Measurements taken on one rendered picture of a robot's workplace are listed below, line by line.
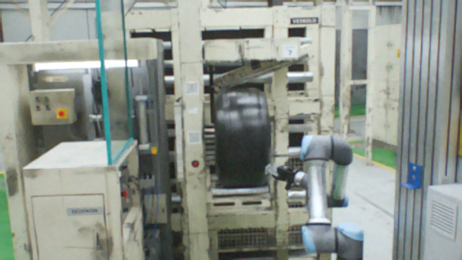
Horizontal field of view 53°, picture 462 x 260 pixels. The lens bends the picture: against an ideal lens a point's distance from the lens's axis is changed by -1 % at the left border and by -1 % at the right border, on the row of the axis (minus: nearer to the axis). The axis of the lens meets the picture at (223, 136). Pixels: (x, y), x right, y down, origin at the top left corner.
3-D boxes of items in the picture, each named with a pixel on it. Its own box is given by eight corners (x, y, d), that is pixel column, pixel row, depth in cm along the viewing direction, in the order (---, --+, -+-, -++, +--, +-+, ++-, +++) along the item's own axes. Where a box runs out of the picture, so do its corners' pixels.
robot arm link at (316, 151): (338, 253, 199) (333, 131, 213) (303, 253, 200) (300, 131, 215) (335, 254, 210) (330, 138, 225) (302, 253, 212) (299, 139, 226)
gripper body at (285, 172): (284, 160, 256) (301, 167, 247) (286, 173, 260) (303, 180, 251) (275, 167, 252) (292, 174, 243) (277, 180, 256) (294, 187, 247)
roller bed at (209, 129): (188, 172, 318) (186, 129, 312) (189, 167, 332) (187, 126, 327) (217, 171, 318) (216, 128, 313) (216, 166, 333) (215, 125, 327)
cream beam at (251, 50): (204, 63, 291) (203, 40, 288) (205, 62, 316) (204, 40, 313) (301, 61, 293) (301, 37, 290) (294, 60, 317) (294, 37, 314)
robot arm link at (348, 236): (366, 259, 200) (367, 230, 197) (334, 259, 201) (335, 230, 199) (361, 248, 212) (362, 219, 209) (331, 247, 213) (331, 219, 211)
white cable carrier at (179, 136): (177, 181, 279) (174, 102, 270) (178, 179, 284) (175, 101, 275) (185, 181, 279) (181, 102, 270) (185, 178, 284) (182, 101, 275)
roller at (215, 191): (210, 191, 271) (210, 186, 275) (211, 197, 274) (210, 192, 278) (270, 188, 272) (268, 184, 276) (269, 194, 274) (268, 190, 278)
